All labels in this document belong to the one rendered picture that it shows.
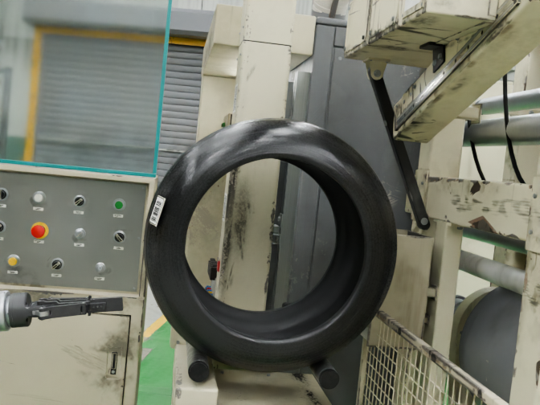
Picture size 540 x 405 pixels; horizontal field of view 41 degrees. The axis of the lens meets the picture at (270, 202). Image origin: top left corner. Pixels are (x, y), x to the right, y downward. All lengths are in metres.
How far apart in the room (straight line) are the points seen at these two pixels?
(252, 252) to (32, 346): 0.79
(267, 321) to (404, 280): 0.38
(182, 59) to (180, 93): 0.51
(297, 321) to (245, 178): 0.39
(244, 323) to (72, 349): 0.69
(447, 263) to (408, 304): 0.15
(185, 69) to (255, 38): 9.16
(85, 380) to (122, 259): 0.38
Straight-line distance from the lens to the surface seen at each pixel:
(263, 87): 1.86
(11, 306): 1.62
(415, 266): 1.90
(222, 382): 1.80
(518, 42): 1.40
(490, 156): 5.05
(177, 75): 11.04
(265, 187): 1.86
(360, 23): 1.76
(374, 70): 1.85
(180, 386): 1.56
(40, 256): 2.30
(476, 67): 1.48
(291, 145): 1.49
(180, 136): 10.95
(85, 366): 2.30
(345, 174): 1.52
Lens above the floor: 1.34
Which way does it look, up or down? 3 degrees down
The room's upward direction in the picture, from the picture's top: 6 degrees clockwise
